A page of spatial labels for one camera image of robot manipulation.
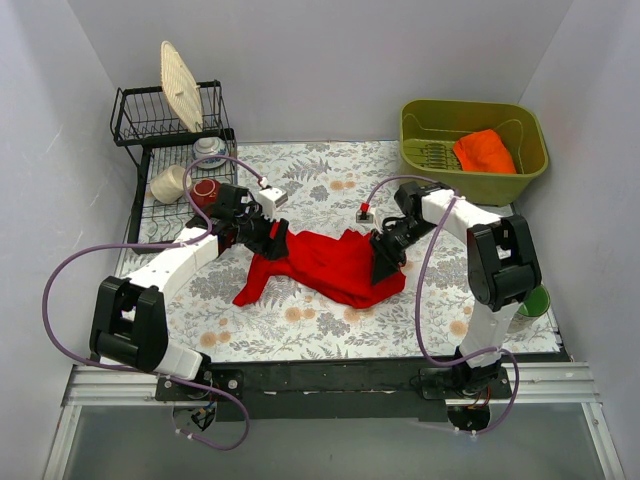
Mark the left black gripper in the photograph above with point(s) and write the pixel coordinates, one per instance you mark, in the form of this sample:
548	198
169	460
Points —
273	239

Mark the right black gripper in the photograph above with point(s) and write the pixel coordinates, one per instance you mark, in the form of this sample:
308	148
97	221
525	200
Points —
386	245

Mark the red t shirt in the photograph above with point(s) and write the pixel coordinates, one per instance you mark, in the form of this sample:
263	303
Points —
340	269

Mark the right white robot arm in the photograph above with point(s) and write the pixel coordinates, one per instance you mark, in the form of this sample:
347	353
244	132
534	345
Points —
502	268

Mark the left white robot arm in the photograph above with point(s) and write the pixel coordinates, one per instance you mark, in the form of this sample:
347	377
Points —
130	325

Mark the floral table mat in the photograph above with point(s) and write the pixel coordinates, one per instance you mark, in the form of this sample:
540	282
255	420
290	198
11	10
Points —
326	183

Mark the red bowl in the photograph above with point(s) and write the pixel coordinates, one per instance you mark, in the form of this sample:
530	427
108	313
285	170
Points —
205	192

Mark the blue white ceramic bowl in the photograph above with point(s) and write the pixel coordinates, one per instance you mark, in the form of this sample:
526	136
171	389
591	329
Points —
210	152

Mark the cream ceramic cup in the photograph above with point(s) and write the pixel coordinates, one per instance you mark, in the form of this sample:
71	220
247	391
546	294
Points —
171	184

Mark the orange t shirt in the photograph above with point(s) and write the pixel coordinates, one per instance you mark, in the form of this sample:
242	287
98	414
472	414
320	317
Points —
484	152

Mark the green plastic bin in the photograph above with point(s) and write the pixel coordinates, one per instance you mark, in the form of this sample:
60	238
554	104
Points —
429	128

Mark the green inside mug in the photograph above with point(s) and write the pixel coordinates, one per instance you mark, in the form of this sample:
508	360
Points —
533	308

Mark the cream woven plate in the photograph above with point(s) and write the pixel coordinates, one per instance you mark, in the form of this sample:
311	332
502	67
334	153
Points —
180	88

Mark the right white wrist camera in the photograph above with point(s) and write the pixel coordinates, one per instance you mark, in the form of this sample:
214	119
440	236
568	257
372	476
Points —
364	215

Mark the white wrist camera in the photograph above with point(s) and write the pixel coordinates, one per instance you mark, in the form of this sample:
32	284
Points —
271	199
364	215

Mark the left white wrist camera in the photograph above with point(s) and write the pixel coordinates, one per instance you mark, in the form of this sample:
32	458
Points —
271	199

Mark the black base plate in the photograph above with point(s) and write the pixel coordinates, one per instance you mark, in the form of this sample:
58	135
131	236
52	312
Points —
339	389

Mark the black wire dish rack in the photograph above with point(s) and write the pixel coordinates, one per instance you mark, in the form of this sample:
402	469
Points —
155	139

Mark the aluminium rail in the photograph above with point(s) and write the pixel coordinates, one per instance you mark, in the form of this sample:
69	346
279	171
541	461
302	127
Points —
540	383

